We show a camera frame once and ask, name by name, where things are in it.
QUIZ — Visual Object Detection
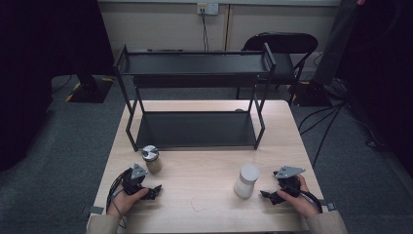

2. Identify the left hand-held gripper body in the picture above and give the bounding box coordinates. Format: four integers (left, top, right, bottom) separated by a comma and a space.
121, 163, 154, 196

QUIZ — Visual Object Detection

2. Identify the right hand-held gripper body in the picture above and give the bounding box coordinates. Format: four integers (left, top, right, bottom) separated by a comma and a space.
273, 165, 307, 198

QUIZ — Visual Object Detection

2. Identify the white canister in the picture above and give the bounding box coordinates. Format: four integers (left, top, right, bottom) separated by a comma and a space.
233, 163, 260, 200

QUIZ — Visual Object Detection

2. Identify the glass jar with silver lid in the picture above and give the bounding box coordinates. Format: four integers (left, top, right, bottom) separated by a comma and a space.
141, 144, 163, 175

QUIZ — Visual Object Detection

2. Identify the black metal shelf rack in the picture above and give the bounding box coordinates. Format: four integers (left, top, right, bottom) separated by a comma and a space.
112, 42, 278, 153

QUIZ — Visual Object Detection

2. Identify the person's left hand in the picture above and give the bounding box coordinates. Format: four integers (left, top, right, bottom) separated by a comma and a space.
106, 186, 150, 218

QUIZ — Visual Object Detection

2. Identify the person's right hand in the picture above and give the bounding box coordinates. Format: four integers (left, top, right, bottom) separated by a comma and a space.
277, 175, 320, 219

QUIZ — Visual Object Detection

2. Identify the black stand base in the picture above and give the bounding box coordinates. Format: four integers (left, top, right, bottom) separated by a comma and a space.
288, 81, 333, 107

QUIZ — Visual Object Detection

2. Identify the black stand with striped base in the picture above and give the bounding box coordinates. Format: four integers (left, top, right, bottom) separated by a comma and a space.
66, 64, 115, 104

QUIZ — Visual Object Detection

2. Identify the black folding chair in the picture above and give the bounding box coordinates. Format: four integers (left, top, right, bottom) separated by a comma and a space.
235, 31, 319, 106

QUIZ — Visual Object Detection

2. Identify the dark curtain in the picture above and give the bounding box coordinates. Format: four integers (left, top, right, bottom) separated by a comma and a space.
335, 0, 413, 179
0, 0, 115, 173

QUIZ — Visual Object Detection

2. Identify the left hand-held gripper cable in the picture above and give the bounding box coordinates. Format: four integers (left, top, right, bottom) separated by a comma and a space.
105, 169, 131, 228

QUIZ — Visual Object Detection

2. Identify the hand-held gripper cable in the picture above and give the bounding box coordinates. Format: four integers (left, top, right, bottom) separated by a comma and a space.
300, 189, 324, 215
105, 169, 131, 228

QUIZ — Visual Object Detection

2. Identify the right hand-held gripper cable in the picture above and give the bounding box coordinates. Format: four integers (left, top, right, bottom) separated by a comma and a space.
300, 189, 324, 215

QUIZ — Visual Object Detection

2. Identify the black floor cable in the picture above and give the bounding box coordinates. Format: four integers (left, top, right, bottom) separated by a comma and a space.
312, 106, 342, 170
298, 102, 346, 137

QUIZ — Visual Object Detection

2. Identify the black wall socket cable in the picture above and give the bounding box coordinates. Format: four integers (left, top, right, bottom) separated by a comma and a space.
201, 9, 209, 53

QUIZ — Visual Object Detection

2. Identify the white wall socket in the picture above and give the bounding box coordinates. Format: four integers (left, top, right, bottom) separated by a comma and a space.
197, 2, 219, 16

